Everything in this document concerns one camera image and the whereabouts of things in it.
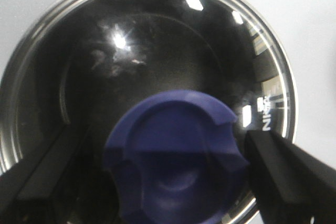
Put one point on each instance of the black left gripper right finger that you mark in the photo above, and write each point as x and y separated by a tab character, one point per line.
290	185

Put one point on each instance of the glass pot lid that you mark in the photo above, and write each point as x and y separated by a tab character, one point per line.
168	90

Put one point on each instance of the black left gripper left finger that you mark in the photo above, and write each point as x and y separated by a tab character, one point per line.
43	187

